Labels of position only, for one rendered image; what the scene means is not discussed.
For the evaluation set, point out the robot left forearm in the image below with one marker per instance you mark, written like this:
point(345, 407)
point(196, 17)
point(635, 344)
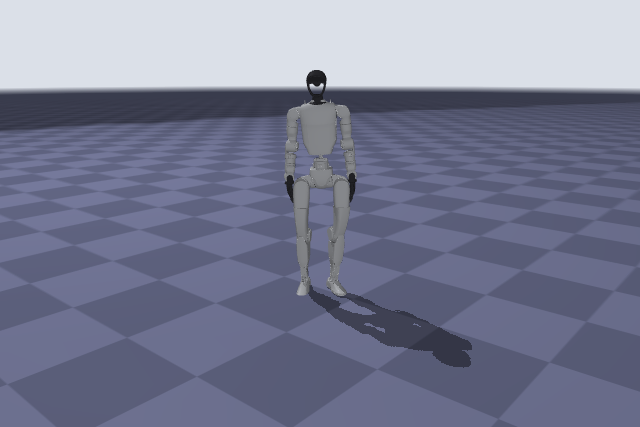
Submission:
point(350, 161)

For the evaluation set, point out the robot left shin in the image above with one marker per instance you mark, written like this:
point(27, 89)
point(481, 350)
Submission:
point(335, 250)

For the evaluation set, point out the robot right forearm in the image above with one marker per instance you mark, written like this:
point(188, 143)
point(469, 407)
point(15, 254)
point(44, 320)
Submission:
point(289, 164)

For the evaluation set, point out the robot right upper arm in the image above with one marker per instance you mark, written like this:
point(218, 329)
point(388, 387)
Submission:
point(292, 129)

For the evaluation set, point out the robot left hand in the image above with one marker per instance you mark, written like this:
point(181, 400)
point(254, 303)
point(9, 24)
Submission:
point(352, 181)

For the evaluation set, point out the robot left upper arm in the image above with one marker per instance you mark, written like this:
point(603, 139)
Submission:
point(343, 112)

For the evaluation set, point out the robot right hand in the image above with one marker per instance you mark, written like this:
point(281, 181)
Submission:
point(289, 186)

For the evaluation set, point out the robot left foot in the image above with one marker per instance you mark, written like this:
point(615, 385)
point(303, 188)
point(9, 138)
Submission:
point(336, 287)

